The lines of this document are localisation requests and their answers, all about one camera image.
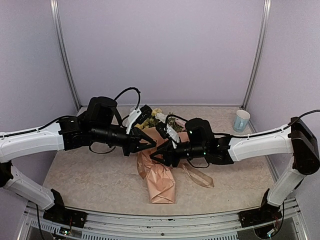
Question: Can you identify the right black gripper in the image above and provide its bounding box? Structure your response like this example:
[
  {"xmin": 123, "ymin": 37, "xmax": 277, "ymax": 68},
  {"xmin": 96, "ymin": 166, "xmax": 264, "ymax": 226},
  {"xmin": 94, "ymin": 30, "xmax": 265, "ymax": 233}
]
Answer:
[{"xmin": 149, "ymin": 139, "xmax": 207, "ymax": 168}]

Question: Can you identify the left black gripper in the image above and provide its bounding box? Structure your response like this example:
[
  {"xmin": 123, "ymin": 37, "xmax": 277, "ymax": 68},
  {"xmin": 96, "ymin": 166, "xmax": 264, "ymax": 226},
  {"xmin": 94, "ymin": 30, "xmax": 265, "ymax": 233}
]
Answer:
[{"xmin": 91, "ymin": 123, "xmax": 157, "ymax": 157}]

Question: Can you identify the mauve bud fake flower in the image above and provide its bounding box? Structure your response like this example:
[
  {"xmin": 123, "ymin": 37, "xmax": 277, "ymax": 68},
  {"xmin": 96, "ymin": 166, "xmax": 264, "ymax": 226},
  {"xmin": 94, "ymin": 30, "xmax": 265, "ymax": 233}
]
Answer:
[{"xmin": 167, "ymin": 112, "xmax": 185, "ymax": 133}]

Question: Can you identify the tan satin ribbon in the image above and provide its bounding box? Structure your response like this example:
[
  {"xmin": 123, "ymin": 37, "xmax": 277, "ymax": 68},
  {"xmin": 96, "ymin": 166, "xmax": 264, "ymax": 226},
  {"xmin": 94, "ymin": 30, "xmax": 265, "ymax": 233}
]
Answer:
[{"xmin": 136, "ymin": 153, "xmax": 214, "ymax": 191}]

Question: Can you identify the yellow rose fake flower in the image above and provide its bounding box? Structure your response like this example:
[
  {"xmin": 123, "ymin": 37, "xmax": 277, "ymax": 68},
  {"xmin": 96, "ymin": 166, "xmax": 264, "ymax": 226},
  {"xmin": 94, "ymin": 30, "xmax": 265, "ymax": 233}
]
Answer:
[{"xmin": 136, "ymin": 108, "xmax": 162, "ymax": 130}]

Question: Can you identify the white rose fake flower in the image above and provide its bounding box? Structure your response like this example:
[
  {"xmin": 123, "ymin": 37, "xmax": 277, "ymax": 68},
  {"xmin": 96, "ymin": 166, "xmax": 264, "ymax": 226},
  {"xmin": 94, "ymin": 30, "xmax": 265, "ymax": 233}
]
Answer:
[{"xmin": 155, "ymin": 112, "xmax": 167, "ymax": 123}]

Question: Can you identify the beige wrapping paper sheet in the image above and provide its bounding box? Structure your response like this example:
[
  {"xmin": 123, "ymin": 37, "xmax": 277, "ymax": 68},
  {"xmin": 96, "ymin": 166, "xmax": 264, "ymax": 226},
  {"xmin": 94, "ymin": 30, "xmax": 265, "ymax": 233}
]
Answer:
[{"xmin": 136, "ymin": 128, "xmax": 190, "ymax": 205}]

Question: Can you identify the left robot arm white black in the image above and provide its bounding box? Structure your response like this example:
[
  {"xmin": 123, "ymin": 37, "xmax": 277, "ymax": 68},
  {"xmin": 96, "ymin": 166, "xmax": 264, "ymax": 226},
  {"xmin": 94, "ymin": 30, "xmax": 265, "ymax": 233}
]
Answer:
[{"xmin": 0, "ymin": 116, "xmax": 156, "ymax": 223}]

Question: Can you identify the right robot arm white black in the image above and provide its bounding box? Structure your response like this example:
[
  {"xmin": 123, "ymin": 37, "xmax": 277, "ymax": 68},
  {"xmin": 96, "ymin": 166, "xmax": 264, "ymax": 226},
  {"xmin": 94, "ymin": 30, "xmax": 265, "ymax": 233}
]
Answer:
[{"xmin": 149, "ymin": 117, "xmax": 320, "ymax": 222}]

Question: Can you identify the light blue mug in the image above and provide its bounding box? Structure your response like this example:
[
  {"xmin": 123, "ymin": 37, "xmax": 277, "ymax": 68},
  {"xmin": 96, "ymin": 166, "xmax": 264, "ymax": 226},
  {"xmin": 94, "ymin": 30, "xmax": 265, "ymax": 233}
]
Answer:
[{"xmin": 233, "ymin": 109, "xmax": 251, "ymax": 133}]

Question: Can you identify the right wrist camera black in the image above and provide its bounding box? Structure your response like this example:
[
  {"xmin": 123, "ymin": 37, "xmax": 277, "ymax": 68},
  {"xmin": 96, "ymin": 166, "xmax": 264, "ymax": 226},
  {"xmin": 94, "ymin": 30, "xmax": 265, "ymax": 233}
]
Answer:
[{"xmin": 155, "ymin": 118, "xmax": 216, "ymax": 151}]

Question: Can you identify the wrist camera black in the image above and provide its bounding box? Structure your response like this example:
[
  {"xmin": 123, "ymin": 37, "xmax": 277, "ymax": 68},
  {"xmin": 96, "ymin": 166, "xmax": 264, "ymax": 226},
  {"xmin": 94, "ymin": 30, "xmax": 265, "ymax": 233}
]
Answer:
[
  {"xmin": 84, "ymin": 96, "xmax": 153, "ymax": 136},
  {"xmin": 155, "ymin": 118, "xmax": 216, "ymax": 151}
]

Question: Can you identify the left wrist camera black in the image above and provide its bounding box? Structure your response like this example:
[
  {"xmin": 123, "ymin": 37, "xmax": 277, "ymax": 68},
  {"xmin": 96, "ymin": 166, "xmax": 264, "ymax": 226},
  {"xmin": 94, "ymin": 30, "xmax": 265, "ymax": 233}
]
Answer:
[{"xmin": 84, "ymin": 96, "xmax": 153, "ymax": 136}]

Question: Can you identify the black camera cable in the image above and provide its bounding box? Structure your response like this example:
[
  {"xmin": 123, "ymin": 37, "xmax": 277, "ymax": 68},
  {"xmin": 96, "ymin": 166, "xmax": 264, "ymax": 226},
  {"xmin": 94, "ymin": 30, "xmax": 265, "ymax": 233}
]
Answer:
[{"xmin": 113, "ymin": 86, "xmax": 142, "ymax": 111}]

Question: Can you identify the front aluminium rail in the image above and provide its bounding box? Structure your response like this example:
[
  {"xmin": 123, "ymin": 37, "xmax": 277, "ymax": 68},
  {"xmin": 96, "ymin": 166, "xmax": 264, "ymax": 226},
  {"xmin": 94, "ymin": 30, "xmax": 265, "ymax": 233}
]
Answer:
[{"xmin": 17, "ymin": 199, "xmax": 307, "ymax": 240}]

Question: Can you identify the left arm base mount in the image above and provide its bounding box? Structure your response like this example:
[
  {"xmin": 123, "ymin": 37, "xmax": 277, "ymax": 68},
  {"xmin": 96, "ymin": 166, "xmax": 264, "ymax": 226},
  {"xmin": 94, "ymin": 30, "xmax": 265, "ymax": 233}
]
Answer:
[{"xmin": 43, "ymin": 208, "xmax": 88, "ymax": 229}]

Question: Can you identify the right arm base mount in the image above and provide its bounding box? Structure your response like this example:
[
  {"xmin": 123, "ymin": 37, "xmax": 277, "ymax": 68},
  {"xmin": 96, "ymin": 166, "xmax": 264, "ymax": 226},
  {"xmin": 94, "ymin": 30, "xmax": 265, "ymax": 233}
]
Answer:
[{"xmin": 238, "ymin": 207, "xmax": 282, "ymax": 228}]

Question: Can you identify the left aluminium frame post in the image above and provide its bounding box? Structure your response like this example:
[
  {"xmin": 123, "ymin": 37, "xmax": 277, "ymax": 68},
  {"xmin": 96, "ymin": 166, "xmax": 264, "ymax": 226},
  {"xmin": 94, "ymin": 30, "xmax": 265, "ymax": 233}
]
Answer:
[{"xmin": 50, "ymin": 0, "xmax": 82, "ymax": 111}]

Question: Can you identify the aluminium frame post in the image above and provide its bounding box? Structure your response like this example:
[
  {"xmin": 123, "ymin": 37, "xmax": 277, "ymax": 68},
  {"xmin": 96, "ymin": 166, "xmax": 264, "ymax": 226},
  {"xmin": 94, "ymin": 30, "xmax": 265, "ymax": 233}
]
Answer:
[
  {"xmin": 50, "ymin": 0, "xmax": 82, "ymax": 111},
  {"xmin": 241, "ymin": 0, "xmax": 272, "ymax": 110}
]

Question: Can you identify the right aluminium frame post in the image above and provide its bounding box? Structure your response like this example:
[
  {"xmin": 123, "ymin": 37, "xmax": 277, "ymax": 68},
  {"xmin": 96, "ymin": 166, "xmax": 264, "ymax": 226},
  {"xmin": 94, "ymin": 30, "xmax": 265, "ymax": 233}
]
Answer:
[{"xmin": 241, "ymin": 0, "xmax": 272, "ymax": 110}]

